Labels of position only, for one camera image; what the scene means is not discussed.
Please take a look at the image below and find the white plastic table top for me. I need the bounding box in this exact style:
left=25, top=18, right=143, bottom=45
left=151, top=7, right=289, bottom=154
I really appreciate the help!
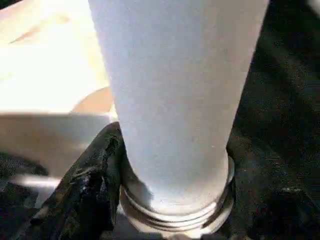
left=0, top=0, right=122, bottom=191

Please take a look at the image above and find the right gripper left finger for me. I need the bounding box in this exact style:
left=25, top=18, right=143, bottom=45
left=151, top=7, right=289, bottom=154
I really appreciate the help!
left=29, top=121, right=126, bottom=240

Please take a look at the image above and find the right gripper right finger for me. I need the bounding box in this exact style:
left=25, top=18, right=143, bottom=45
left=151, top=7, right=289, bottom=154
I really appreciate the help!
left=224, top=143, right=313, bottom=240

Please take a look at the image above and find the black table mat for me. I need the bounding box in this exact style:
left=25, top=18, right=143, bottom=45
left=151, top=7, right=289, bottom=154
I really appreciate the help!
left=0, top=0, right=320, bottom=240

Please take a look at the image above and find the white plastic table leg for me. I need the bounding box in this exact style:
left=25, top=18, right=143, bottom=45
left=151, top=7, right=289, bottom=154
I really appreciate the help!
left=88, top=0, right=271, bottom=237

